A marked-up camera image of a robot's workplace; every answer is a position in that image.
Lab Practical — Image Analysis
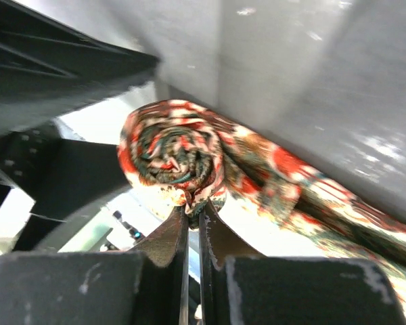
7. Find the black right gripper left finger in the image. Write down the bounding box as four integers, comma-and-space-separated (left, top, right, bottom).
0, 208, 188, 324

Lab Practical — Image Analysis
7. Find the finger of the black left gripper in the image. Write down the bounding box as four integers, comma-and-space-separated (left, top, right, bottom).
0, 1, 159, 137

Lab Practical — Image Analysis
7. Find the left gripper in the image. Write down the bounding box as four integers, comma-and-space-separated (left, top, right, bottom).
0, 123, 129, 251

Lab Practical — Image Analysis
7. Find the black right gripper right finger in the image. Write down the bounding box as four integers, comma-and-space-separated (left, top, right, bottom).
199, 204, 406, 324

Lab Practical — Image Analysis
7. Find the floral patterned tie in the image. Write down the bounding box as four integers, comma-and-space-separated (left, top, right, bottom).
116, 98, 406, 282

